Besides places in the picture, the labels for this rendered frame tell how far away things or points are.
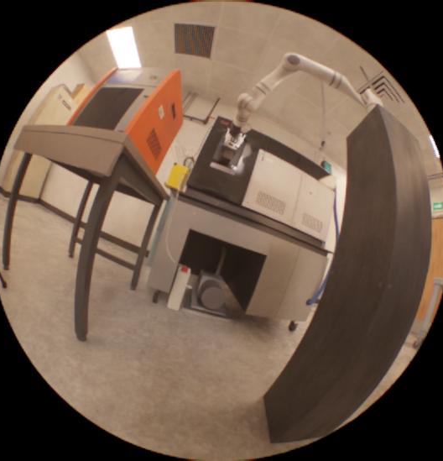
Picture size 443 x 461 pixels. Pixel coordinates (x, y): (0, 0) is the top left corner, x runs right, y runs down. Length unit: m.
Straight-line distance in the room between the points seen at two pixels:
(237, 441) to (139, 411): 0.29
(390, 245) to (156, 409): 0.73
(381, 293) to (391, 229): 0.14
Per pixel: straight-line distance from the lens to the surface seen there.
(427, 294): 3.85
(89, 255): 0.54
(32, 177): 3.47
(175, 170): 1.14
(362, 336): 0.41
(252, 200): 1.11
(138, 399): 0.61
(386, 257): 0.41
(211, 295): 1.17
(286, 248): 1.13
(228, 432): 0.62
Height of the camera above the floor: 0.53
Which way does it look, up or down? 4 degrees up
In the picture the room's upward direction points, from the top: 19 degrees clockwise
